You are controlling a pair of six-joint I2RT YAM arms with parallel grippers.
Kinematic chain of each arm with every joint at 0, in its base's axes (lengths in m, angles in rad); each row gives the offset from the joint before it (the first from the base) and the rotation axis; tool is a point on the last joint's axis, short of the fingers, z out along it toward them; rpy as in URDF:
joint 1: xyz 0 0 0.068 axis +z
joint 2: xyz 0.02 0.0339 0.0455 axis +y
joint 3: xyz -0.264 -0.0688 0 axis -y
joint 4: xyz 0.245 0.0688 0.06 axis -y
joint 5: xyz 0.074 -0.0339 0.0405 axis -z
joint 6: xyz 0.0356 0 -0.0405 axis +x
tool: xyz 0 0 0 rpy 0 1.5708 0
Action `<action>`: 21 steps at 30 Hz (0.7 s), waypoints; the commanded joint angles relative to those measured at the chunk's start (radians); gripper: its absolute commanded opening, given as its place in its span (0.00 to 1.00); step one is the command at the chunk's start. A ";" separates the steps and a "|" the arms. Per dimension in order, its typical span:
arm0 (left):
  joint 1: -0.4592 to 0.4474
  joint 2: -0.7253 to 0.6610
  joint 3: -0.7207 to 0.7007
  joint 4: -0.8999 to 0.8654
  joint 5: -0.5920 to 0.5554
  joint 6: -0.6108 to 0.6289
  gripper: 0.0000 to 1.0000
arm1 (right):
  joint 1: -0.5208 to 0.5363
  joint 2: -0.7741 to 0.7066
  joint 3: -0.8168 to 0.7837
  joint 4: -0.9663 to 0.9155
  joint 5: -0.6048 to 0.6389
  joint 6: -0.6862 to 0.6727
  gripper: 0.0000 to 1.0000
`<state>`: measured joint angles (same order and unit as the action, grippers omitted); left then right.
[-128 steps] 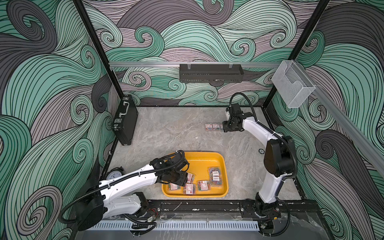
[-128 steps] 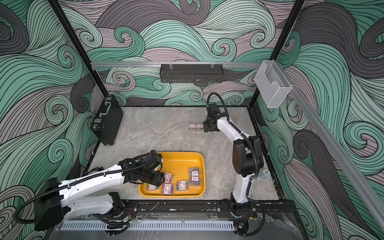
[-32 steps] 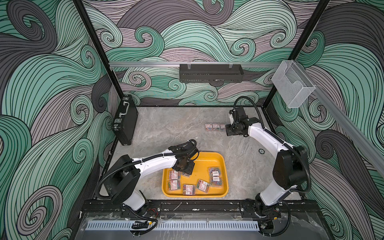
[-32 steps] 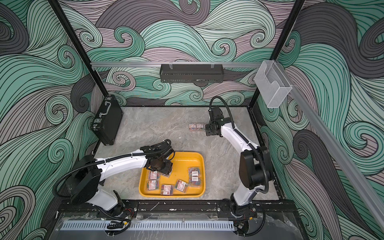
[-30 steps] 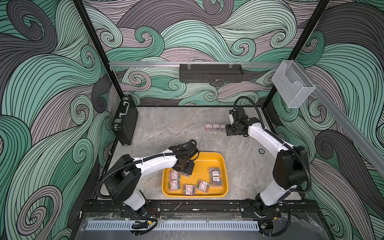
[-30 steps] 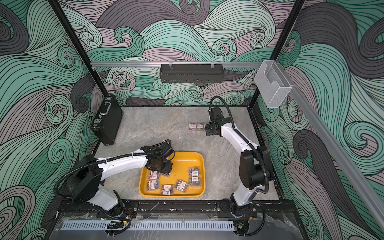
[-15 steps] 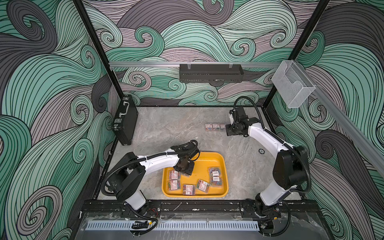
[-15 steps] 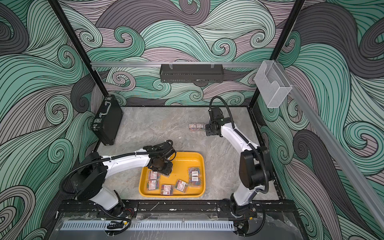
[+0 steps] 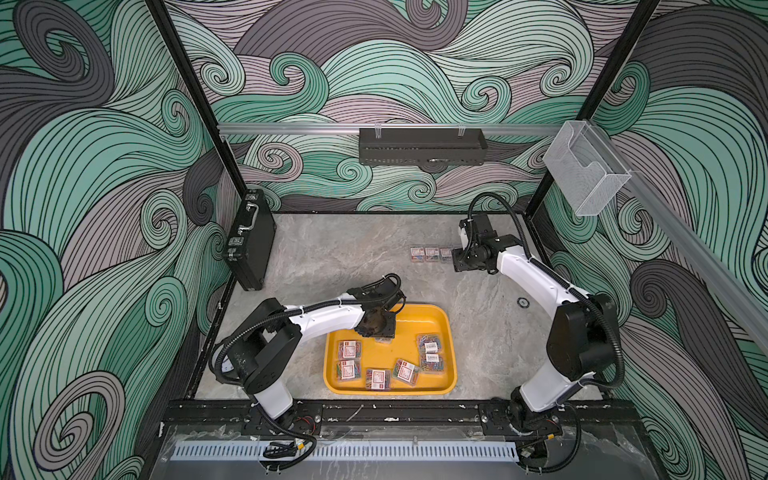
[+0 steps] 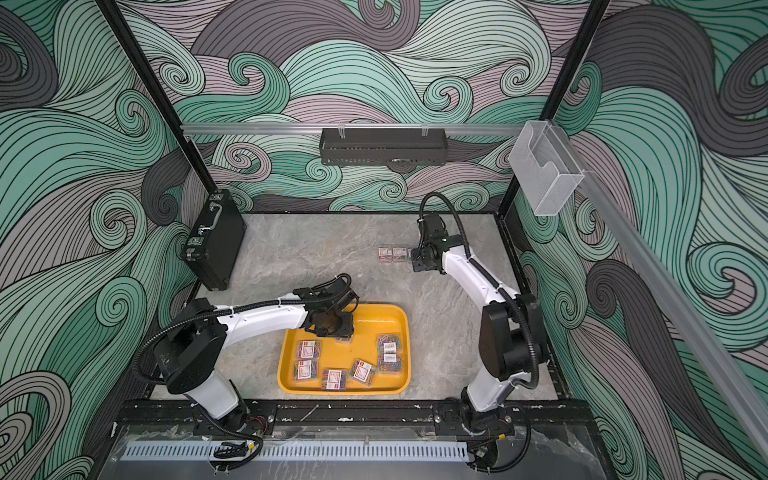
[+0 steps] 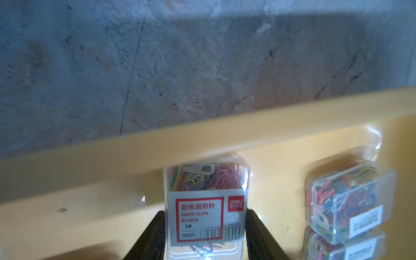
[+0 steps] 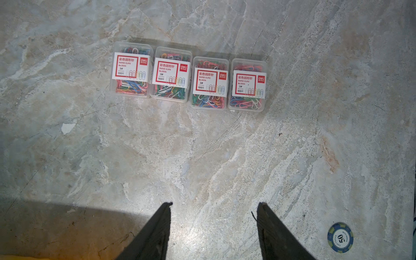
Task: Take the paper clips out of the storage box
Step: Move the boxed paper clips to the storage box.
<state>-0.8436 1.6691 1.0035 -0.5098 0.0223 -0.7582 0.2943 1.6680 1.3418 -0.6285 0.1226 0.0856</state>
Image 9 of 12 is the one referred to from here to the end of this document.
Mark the paper clip box one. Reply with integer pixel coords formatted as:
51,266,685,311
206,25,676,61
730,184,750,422
439,247,452,263

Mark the paper clip box four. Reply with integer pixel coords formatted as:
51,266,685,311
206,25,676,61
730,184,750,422
338,340,362,360

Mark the paper clip box three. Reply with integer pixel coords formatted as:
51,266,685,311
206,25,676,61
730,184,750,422
424,247,441,262

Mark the paper clip box eleven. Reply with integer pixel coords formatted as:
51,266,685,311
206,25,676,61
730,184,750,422
409,246,426,263

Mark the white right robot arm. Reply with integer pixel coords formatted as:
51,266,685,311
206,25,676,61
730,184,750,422
452,192,626,430

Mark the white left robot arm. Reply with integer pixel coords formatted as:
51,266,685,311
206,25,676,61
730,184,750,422
209,273,406,420

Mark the paper clip box eight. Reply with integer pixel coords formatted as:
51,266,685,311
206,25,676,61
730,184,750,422
393,359,420,386

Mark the paper clip box nine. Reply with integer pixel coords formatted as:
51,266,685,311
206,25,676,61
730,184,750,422
417,334,442,354

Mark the paper clip box seven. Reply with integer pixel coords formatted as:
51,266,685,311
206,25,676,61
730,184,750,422
365,368,391,391

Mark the paper clip box six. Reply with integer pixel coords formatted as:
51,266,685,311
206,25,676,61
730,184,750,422
336,359,362,382

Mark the paper clip box ten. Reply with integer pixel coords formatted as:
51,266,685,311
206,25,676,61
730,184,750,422
420,352,445,374

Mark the yellow plastic tray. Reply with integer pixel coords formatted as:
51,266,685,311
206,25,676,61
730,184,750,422
323,304,458,396

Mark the black wall-mounted shelf tray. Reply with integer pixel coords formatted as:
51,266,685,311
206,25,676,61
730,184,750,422
358,129,488,168

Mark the clear acrylic wall holder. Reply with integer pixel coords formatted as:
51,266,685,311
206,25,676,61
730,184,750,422
543,120,632,217

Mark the black briefcase with metal handle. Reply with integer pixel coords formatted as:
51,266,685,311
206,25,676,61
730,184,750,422
224,189,277,291

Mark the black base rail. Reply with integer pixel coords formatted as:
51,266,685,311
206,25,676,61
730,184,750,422
162,397,639,439

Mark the white slotted cable duct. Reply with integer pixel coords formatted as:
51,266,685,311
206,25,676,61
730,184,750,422
170,440,519,463

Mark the aluminium wall rail back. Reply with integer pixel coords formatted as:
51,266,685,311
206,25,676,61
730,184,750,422
218,122,562,136

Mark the aluminium wall rail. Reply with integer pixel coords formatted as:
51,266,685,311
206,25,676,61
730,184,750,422
218,122,562,136
587,122,767,350

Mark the aluminium wall rail right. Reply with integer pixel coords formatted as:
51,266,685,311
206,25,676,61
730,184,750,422
587,122,767,350

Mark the black corner frame post right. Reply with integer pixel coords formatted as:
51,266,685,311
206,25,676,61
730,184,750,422
524,0,661,217

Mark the black corner frame post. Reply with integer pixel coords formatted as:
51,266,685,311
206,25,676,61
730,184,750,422
524,0,661,217
145,0,247,197

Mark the black corner frame post left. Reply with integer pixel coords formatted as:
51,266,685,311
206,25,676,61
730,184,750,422
145,0,247,197

